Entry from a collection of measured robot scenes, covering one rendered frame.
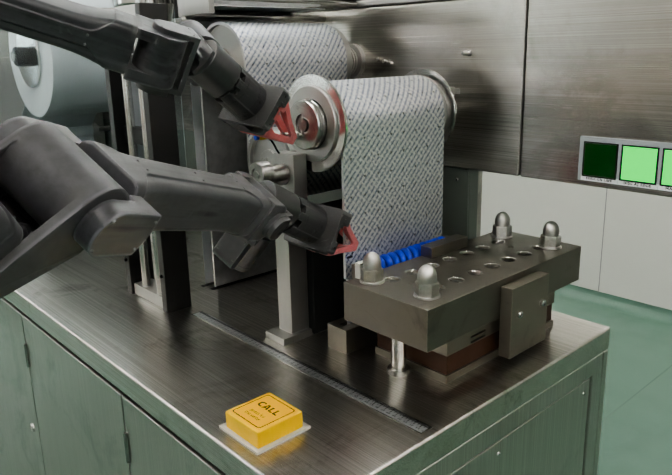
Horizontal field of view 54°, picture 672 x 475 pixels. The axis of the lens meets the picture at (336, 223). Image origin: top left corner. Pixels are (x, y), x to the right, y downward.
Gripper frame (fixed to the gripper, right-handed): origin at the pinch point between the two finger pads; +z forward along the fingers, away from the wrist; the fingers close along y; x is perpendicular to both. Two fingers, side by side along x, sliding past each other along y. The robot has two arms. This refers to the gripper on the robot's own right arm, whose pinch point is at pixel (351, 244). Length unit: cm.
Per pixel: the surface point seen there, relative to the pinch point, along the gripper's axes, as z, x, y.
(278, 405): -12.6, -24.0, 10.2
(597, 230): 261, 78, -87
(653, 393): 214, 3, -21
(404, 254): 8.7, 1.9, 3.4
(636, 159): 19.5, 26.1, 29.7
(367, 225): 1.5, 3.8, 0.3
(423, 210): 13.1, 10.7, 0.3
